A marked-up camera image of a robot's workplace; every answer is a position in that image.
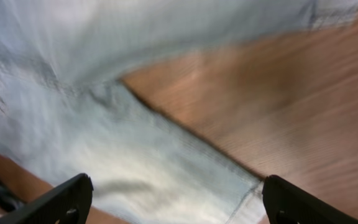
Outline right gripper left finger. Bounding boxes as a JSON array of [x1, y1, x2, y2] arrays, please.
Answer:
[[0, 174, 93, 224]]

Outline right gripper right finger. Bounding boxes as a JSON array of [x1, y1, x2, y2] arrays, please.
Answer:
[[262, 175, 358, 224]]

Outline light blue denim shorts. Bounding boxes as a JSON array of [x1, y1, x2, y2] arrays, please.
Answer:
[[0, 0, 358, 223]]

